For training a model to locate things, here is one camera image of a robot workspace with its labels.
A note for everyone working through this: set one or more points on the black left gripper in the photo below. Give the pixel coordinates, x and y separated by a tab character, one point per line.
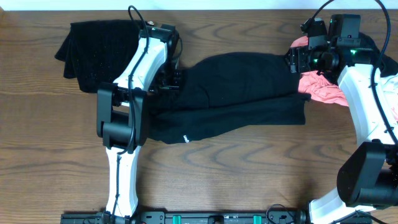
174	86

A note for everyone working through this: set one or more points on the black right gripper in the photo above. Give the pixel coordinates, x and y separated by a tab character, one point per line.
297	62

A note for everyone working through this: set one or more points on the black polo shirt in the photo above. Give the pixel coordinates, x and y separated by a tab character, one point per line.
226	92

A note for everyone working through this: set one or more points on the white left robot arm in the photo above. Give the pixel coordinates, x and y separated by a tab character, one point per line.
123	117

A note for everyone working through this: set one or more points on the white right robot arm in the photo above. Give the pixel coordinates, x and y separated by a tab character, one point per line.
367	181

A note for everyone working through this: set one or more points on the coral pink garment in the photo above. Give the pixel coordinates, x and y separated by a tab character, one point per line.
324	91

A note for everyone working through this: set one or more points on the black velvet buttoned garment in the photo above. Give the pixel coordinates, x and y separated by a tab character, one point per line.
98	51

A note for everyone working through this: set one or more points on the black crumpled garment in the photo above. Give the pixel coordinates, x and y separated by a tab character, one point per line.
388	66

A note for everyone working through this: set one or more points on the white garment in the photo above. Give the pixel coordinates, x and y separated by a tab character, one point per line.
389	87

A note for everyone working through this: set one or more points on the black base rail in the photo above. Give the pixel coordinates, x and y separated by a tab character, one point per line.
276	214

